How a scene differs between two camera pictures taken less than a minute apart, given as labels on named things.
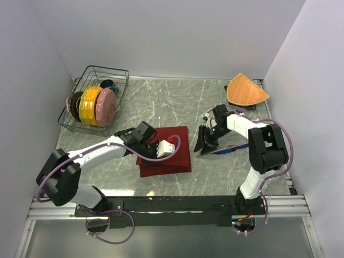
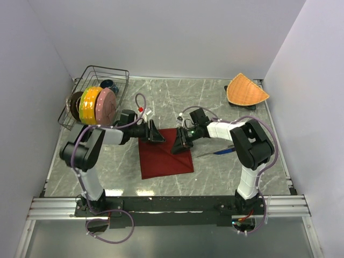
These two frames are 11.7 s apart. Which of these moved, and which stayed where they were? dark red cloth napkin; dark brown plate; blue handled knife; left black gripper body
Moved: left black gripper body
Stayed: dark brown plate; blue handled knife; dark red cloth napkin
